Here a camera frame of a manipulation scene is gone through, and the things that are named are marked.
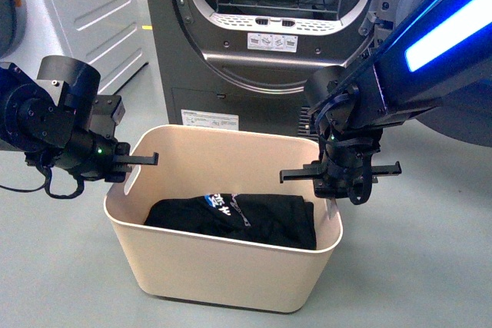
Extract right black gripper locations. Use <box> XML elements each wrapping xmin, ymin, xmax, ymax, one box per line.
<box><xmin>279</xmin><ymin>136</ymin><xmax>402</xmax><ymax>205</ymax></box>

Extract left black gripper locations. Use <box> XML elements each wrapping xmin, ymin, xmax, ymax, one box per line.
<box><xmin>57</xmin><ymin>130</ymin><xmax>159</xmax><ymax>183</ymax></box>

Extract cream plastic laundry hamper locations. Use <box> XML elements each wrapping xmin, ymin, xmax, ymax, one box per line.
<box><xmin>104</xmin><ymin>124</ymin><xmax>343</xmax><ymax>313</ymax></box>

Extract black printed t-shirt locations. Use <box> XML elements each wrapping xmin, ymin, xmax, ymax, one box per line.
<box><xmin>144</xmin><ymin>194</ymin><xmax>317</xmax><ymax>250</ymax></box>

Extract grey round dryer door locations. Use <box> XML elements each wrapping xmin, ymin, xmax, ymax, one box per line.
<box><xmin>396</xmin><ymin>0</ymin><xmax>491</xmax><ymax>147</ymax></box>

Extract white washing machine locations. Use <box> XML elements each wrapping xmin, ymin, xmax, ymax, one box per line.
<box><xmin>1</xmin><ymin>0</ymin><xmax>148</xmax><ymax>94</ymax></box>

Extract grey front-load dryer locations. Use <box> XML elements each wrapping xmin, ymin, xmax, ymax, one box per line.
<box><xmin>148</xmin><ymin>0</ymin><xmax>390</xmax><ymax>136</ymax></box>

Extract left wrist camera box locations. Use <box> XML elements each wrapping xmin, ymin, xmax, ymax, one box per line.
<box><xmin>90</xmin><ymin>94</ymin><xmax>125</xmax><ymax>131</ymax></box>

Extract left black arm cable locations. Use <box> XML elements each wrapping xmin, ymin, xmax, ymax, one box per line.
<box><xmin>0</xmin><ymin>158</ymin><xmax>86</xmax><ymax>200</ymax></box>

